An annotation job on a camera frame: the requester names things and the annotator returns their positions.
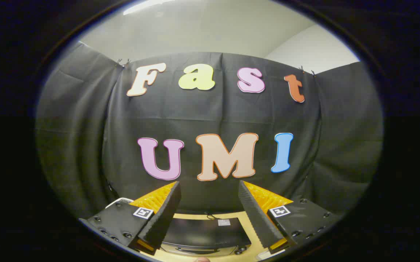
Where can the white toaster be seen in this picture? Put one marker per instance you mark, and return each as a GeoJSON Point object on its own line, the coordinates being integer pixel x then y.
{"type": "Point", "coordinates": [119, 201]}

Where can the black toaster oven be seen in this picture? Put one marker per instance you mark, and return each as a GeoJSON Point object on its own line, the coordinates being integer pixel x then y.
{"type": "Point", "coordinates": [206, 231]}

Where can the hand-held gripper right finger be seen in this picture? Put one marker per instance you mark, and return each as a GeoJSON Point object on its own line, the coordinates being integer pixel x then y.
{"type": "Point", "coordinates": [255, 218]}

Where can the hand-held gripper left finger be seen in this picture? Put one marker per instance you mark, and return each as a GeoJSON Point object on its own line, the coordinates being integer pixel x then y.
{"type": "Point", "coordinates": [164, 214]}

